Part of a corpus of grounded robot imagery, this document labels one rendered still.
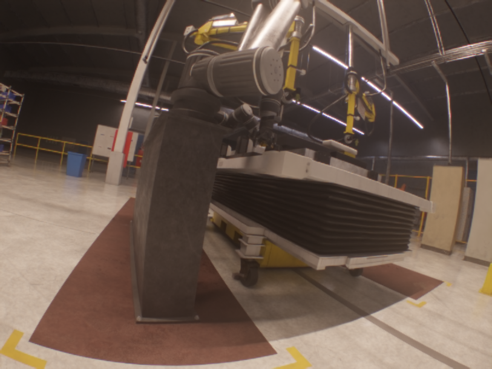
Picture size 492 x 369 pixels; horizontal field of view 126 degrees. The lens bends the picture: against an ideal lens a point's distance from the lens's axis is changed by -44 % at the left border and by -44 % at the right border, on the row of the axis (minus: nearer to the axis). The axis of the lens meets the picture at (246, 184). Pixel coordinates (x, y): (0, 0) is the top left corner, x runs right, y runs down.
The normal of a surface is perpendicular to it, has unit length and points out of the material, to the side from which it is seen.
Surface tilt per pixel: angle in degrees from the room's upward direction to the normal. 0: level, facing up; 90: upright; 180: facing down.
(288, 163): 90
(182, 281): 90
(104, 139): 90
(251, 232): 90
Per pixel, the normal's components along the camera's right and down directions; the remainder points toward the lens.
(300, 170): 0.37, 0.07
